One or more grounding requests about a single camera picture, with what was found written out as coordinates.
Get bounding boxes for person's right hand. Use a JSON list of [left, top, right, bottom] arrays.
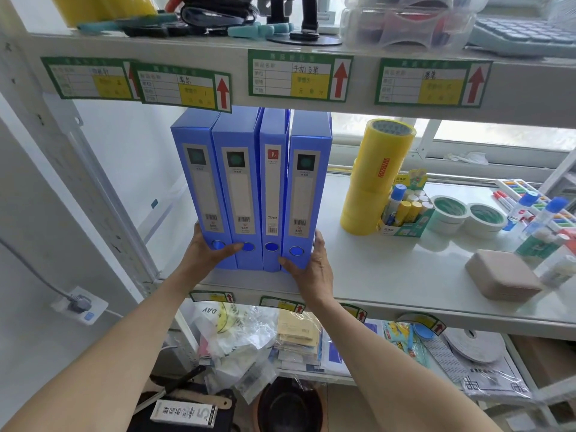
[[278, 229, 336, 307]]

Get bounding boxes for person's left hand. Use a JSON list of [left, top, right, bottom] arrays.
[[177, 221, 245, 286]]

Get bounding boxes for person's left forearm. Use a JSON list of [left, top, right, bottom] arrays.
[[0, 271, 209, 432]]

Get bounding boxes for person's right forearm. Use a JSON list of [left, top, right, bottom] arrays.
[[310, 294, 506, 432]]

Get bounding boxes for small curled shelf label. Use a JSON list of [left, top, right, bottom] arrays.
[[395, 312, 447, 337], [339, 303, 369, 324], [189, 290, 236, 305], [259, 295, 307, 315]]

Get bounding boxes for stack of beige envelopes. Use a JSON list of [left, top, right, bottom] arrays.
[[274, 309, 323, 370]]

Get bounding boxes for narrow blue file box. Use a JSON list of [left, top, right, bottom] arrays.
[[259, 108, 291, 273]]

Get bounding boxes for clear plastic bags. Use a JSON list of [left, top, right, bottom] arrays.
[[193, 300, 281, 404]]

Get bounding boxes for blue white paper packs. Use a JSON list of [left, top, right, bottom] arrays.
[[320, 318, 386, 379]]

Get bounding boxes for white metal shelf unit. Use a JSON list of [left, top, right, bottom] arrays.
[[0, 0, 576, 432]]

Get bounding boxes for green glue stick box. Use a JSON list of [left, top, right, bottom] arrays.
[[377, 170, 436, 239]]

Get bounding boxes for stack of yellow tape rolls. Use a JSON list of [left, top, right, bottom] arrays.
[[340, 118, 417, 236]]

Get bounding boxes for group of glue sticks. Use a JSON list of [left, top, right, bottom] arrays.
[[382, 184, 434, 227]]

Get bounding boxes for colourful sticker packet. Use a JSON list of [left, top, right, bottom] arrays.
[[382, 321, 429, 368]]

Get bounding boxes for black round bin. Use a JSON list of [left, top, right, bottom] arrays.
[[257, 377, 325, 432]]

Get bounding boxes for grey power plug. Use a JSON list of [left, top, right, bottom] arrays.
[[67, 294, 93, 315]]

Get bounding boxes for white tape roll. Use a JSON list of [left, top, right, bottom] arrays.
[[427, 195, 471, 235], [463, 202, 509, 240]]

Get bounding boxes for black bag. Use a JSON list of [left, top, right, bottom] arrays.
[[127, 377, 238, 432]]

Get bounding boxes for white printed carton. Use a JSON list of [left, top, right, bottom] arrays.
[[150, 399, 219, 430]]

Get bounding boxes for green yellow shelf label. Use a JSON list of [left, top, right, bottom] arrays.
[[40, 56, 141, 102], [374, 58, 494, 108], [130, 61, 233, 114], [247, 49, 354, 103]]

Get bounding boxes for white round tape disc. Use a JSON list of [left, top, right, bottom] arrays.
[[443, 328, 508, 366]]

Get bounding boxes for beige rectangular box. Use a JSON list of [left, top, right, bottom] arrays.
[[464, 249, 543, 304]]

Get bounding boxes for red marker pens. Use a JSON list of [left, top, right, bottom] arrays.
[[492, 190, 515, 213]]

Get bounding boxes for teal plastic clips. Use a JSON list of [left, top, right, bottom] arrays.
[[227, 21, 296, 39]]

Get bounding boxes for wrapped white paper sheets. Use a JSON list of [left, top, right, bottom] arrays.
[[422, 336, 535, 404]]

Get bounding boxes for black phone stand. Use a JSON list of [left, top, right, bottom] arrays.
[[265, 0, 344, 47]]

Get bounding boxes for blue-capped liquid glue bottle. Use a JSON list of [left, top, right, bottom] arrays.
[[502, 191, 540, 233], [521, 196, 569, 242]]

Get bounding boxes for watercolor paint set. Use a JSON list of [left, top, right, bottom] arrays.
[[495, 178, 576, 231]]

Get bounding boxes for clear plastic pen box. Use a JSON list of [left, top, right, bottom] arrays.
[[339, 0, 492, 53]]

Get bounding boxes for brown cardboard box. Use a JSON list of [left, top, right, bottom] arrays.
[[508, 334, 576, 394]]

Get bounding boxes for large yellow tape roll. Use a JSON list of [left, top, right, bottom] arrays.
[[49, 0, 159, 29]]

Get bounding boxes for light blue keyboard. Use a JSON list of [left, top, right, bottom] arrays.
[[467, 15, 576, 60]]

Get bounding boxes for white wall socket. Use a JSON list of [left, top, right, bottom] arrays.
[[50, 286, 110, 327]]

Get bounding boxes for wooden handle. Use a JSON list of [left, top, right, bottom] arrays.
[[170, 390, 233, 411]]

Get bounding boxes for black handled scissors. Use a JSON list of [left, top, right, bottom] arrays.
[[122, 23, 191, 39]]

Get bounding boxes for black cable bundle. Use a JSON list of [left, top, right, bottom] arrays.
[[179, 0, 261, 28]]

